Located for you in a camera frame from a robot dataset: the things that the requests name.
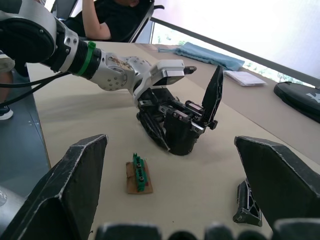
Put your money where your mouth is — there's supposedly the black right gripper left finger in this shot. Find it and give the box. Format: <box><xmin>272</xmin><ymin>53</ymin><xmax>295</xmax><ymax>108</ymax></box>
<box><xmin>0</xmin><ymin>134</ymin><xmax>109</xmax><ymax>240</ymax></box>

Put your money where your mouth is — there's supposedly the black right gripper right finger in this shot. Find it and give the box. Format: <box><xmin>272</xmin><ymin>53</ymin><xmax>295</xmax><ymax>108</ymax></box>
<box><xmin>234</xmin><ymin>135</ymin><xmax>320</xmax><ymax>227</ymax></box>

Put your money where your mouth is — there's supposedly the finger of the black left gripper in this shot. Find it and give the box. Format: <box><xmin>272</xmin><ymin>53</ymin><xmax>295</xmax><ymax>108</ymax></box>
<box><xmin>159</xmin><ymin>87</ymin><xmax>187</xmax><ymax>111</ymax></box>
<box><xmin>136</xmin><ymin>111</ymin><xmax>172</xmax><ymax>152</ymax></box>

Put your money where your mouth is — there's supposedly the black gripper body workpiece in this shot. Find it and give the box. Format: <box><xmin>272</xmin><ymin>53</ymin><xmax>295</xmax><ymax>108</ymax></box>
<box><xmin>162</xmin><ymin>97</ymin><xmax>219</xmax><ymax>157</ymax></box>

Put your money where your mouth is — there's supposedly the black ribbed finger piece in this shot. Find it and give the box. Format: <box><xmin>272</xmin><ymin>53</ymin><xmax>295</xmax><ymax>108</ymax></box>
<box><xmin>201</xmin><ymin>65</ymin><xmax>225</xmax><ymax>126</ymax></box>
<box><xmin>232</xmin><ymin>177</ymin><xmax>264</xmax><ymax>228</ymax></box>

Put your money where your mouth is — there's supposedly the green screw holder block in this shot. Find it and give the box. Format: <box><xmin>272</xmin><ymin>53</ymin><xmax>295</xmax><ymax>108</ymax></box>
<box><xmin>131</xmin><ymin>151</ymin><xmax>149</xmax><ymax>193</ymax></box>

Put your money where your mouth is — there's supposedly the silver robot body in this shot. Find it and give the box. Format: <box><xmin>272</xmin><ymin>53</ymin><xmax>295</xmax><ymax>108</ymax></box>
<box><xmin>0</xmin><ymin>184</ymin><xmax>29</xmax><ymax>227</ymax></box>

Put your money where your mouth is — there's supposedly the brown cardboard piece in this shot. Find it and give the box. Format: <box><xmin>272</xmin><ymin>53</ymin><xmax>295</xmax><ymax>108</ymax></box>
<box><xmin>125</xmin><ymin>161</ymin><xmax>154</xmax><ymax>195</ymax></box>

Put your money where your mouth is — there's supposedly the light blue cloth bag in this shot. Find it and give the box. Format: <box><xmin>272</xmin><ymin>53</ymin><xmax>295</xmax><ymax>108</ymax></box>
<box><xmin>156</xmin><ymin>41</ymin><xmax>245</xmax><ymax>72</ymax></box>

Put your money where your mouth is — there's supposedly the white plastic-wrapped booklet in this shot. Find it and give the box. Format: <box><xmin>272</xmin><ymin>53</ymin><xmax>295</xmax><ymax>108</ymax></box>
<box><xmin>222</xmin><ymin>70</ymin><xmax>268</xmax><ymax>88</ymax></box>

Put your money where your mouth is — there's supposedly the black case with white logo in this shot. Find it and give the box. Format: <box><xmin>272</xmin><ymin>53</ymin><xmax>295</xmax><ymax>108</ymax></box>
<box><xmin>273</xmin><ymin>81</ymin><xmax>320</xmax><ymax>124</ymax></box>

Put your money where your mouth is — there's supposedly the person in black shirt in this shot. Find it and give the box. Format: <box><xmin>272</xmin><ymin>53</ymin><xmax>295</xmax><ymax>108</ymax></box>
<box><xmin>63</xmin><ymin>0</ymin><xmax>151</xmax><ymax>43</ymax></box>

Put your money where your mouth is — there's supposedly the white and blue sneaker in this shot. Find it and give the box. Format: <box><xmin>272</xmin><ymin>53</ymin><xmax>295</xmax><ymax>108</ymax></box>
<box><xmin>0</xmin><ymin>104</ymin><xmax>14</xmax><ymax>121</ymax></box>

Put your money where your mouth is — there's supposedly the person in beige shorts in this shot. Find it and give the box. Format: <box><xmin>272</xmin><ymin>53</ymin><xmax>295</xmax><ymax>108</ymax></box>
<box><xmin>0</xmin><ymin>49</ymin><xmax>16</xmax><ymax>107</ymax></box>

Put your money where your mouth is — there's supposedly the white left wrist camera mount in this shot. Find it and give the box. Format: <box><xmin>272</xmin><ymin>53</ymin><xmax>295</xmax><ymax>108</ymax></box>
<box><xmin>133</xmin><ymin>59</ymin><xmax>186</xmax><ymax>107</ymax></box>

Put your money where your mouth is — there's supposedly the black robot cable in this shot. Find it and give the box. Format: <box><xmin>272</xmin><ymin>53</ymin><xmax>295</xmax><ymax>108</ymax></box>
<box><xmin>0</xmin><ymin>71</ymin><xmax>66</xmax><ymax>89</ymax></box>
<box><xmin>0</xmin><ymin>74</ymin><xmax>60</xmax><ymax>106</ymax></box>

